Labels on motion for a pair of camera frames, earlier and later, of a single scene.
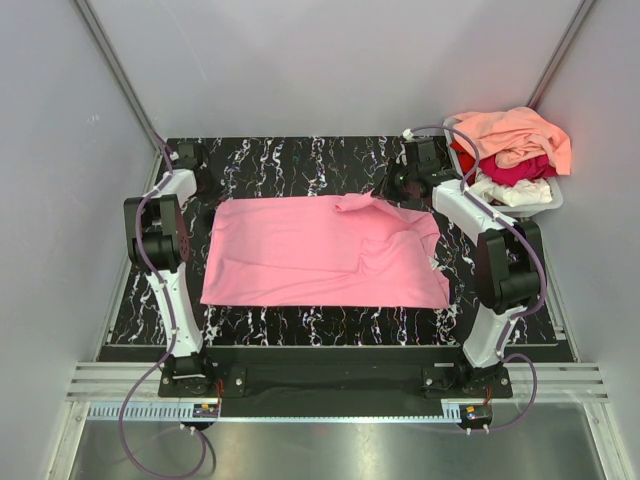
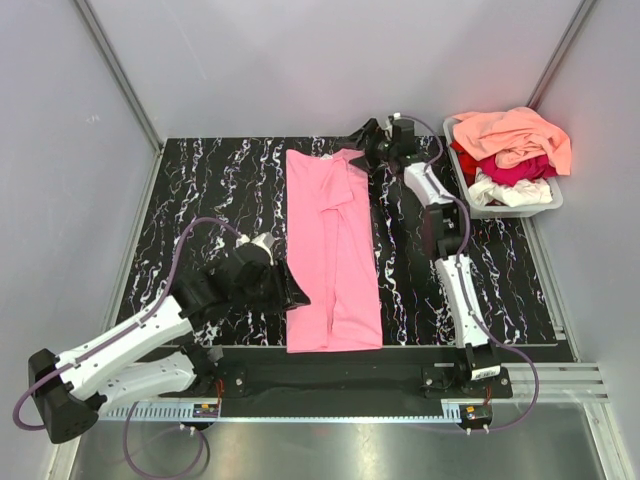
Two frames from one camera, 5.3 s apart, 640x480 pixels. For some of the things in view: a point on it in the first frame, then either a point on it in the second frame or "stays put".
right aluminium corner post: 559,53 stays put
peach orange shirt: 515,137 stays put
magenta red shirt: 509,176 stays put
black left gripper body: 210,182 -> 269,292
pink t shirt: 319,251 -> 330,248
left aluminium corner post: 121,77 stays put
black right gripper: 384,189 -> 370,129
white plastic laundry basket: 513,210 stays put
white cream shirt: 519,193 stays put
